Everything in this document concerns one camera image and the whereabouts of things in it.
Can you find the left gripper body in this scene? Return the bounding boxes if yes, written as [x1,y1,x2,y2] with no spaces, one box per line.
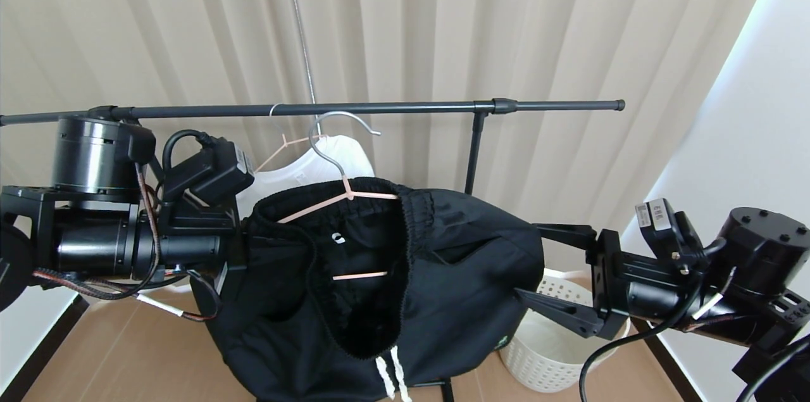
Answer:
[155,217,249,294]

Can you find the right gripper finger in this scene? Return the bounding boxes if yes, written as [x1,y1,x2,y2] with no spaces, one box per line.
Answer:
[532,223,599,251]
[514,288,603,338]

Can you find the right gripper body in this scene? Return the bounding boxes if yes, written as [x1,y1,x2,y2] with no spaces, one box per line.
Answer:
[585,229,697,341]

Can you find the black garment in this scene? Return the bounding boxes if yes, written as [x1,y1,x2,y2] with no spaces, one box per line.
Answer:
[190,177,546,402]

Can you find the pink clothes hanger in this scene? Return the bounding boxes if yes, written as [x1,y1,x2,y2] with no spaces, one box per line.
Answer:
[253,103,330,175]
[277,111,401,282]

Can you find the white printed t-shirt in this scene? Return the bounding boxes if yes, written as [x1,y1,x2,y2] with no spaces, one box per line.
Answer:
[235,134,376,219]

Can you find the white laundry basket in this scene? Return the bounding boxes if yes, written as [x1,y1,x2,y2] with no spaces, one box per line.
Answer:
[500,269,632,394]

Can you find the black clothes rack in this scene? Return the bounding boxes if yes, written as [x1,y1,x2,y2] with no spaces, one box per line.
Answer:
[0,98,626,402]

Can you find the beige curtain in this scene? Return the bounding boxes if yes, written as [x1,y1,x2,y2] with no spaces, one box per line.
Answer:
[0,0,783,301]

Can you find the black cable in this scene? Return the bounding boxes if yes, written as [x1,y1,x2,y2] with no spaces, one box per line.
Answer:
[579,301,703,402]
[736,334,810,402]
[162,129,216,176]

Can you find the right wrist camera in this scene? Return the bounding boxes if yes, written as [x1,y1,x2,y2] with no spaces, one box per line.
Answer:
[635,198,711,276]

